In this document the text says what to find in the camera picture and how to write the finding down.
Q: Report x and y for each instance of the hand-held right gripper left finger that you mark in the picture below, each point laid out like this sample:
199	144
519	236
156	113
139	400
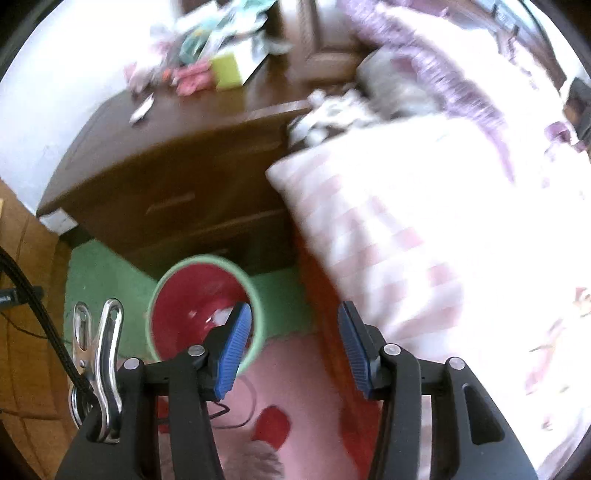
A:
233	350

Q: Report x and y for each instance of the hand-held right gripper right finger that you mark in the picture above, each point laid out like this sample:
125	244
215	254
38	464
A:
355	350

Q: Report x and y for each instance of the red bin with green rim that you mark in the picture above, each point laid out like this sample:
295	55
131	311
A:
184	304

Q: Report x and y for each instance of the pink and white plastic packet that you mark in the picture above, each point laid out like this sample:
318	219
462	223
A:
138	74

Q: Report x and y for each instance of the white and green carton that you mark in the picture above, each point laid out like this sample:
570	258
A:
228	69

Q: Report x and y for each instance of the teal wipes packet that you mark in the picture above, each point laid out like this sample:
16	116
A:
198	44

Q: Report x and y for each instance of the red quilted bed skirt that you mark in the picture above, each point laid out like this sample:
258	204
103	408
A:
332	323

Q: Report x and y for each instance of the large silver metal clip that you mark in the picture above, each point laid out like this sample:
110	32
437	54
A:
108	350

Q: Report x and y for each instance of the pink fuzzy garment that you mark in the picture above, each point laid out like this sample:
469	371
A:
258	461

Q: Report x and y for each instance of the pink patterned quilt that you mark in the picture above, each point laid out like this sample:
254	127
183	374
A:
415	240

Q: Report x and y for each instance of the brown wooden nightstand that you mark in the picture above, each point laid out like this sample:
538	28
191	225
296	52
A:
184	175

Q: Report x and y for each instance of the small pink white scoop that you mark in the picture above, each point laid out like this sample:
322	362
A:
141	110

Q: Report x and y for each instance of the brown dotted blanket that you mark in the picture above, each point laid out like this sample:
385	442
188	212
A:
332	115

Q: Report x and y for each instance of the grey white pillow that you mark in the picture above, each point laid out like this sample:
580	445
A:
397	87

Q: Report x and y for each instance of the pink ribbed plastic tray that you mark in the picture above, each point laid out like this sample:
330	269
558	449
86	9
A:
194	81

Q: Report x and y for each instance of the purple frilled pillow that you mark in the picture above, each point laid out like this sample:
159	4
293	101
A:
438	69

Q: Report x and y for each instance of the brown wooden headboard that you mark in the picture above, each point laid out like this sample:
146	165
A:
318	46

